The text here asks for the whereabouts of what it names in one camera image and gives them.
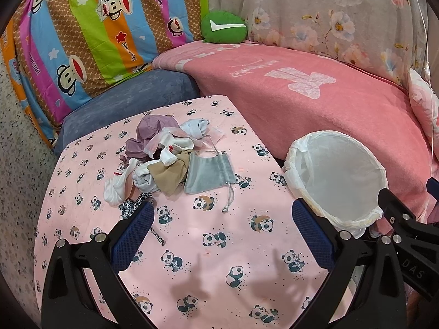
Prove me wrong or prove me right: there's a white lined trash bin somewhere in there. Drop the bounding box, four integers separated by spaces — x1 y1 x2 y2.
284 131 389 239

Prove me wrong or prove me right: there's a black white leopard hairband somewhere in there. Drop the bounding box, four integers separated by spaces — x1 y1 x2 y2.
118 193 166 246

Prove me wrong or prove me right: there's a white sock red trim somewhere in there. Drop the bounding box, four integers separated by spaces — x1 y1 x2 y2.
103 158 138 206

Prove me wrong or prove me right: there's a white grey sock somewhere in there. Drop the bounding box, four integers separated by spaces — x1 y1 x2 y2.
132 163 159 193

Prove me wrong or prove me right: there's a pink floral pillow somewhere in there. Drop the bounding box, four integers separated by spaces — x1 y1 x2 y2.
408 68 439 157

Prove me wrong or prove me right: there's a beige cloth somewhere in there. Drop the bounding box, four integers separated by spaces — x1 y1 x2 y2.
147 152 190 196

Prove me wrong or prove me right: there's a pink panda print sheet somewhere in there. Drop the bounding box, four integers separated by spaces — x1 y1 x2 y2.
34 96 327 328

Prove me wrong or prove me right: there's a purple cloth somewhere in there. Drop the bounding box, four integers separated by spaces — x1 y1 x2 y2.
125 114 179 160

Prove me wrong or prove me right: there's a white sock red mark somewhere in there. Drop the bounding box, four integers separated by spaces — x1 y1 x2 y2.
159 134 194 166

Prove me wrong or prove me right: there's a light blue white sock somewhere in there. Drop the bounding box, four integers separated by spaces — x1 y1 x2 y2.
180 119 209 140

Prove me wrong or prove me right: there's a pink towel blanket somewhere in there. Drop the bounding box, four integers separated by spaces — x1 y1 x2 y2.
153 41 438 223

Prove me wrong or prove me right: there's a blue grey cushion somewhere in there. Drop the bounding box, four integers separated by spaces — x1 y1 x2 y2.
54 69 200 155

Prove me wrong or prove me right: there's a grey floral quilt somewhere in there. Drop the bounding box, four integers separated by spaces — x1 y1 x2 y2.
208 0 428 86

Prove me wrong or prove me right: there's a colourful monkey print quilt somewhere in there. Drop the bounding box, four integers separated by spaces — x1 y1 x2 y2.
1 0 208 147

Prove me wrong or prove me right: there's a green check mark cushion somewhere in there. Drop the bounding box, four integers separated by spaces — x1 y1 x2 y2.
201 10 247 44

